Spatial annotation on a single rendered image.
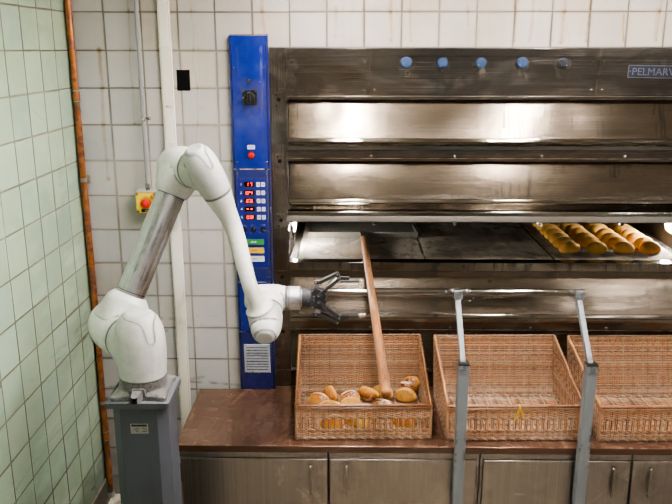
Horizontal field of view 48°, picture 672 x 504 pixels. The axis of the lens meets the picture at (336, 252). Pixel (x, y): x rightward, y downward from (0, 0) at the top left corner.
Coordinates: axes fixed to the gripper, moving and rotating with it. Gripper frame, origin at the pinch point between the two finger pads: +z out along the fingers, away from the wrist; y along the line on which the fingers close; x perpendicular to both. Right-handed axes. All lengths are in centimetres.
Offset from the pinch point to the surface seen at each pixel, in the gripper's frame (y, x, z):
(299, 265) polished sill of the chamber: 3, -55, -24
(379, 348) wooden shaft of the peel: 0, 50, 6
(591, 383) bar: 32, 6, 89
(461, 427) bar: 50, 6, 41
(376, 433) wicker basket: 61, -9, 9
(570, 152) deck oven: -47, -54, 93
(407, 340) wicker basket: 37, -51, 25
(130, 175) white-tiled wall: -37, -57, -96
